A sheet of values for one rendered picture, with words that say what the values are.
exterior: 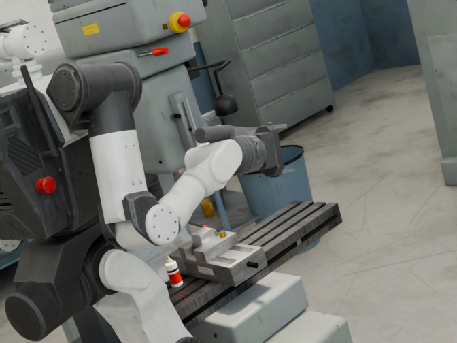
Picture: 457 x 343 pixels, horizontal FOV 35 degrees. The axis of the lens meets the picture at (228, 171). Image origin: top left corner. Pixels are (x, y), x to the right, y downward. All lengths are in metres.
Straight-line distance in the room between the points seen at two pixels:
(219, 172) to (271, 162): 0.21
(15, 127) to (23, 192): 0.12
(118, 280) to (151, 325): 0.18
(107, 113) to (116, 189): 0.14
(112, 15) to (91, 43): 0.17
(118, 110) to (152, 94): 0.91
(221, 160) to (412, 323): 2.39
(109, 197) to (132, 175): 0.06
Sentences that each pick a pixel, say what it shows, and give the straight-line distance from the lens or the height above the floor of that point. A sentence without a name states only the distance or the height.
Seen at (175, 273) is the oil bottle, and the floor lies 0.97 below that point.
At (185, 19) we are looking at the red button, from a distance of 2.16.
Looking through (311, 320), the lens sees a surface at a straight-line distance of 2.47.
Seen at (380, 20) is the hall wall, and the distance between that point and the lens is 9.89.
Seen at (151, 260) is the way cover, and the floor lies 0.94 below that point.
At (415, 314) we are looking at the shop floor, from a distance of 3.84.
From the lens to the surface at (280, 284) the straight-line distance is 2.49.
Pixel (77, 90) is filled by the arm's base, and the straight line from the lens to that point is 1.34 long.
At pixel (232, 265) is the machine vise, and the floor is 0.99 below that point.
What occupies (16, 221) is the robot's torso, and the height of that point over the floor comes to 1.52.
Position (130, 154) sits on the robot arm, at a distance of 1.38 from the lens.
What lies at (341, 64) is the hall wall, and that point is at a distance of 9.58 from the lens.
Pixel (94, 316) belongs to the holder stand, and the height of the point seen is 1.03.
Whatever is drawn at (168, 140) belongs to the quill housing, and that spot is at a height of 1.42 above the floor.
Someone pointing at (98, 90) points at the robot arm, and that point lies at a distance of 1.36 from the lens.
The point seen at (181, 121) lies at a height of 1.46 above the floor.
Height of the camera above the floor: 1.88
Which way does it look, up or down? 15 degrees down
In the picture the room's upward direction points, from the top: 17 degrees counter-clockwise
